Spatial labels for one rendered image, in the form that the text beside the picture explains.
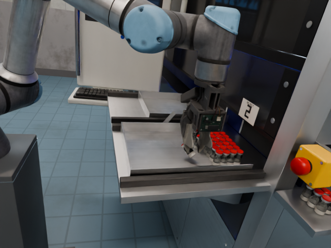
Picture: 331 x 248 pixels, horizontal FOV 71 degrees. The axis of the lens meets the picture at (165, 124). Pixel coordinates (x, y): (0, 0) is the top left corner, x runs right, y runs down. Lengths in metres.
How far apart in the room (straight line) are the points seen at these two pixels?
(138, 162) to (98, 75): 0.90
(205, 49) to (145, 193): 0.35
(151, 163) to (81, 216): 1.13
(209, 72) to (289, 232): 0.59
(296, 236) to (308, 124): 0.44
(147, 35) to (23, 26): 0.46
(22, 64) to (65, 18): 3.67
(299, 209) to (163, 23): 0.52
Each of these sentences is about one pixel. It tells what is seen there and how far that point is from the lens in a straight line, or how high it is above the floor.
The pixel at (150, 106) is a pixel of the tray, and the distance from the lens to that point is 1.04.
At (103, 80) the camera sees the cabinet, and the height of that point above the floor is 0.85.
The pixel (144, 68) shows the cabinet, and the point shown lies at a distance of 1.44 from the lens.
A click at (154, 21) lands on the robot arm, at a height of 1.24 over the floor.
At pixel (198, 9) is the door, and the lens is 1.25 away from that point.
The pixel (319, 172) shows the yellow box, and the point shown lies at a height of 1.00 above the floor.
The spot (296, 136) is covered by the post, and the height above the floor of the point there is 1.04.
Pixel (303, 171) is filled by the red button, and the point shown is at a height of 1.00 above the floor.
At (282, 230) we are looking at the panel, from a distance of 0.87.
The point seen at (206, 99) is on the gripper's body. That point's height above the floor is 1.10.
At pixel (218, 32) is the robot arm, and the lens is 0.52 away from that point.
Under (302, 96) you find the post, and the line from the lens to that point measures 0.63.
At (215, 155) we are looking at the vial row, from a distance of 0.68.
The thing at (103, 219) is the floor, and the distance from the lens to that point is 1.69.
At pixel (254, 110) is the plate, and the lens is 0.75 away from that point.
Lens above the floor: 1.25
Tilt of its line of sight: 25 degrees down
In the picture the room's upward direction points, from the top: 9 degrees clockwise
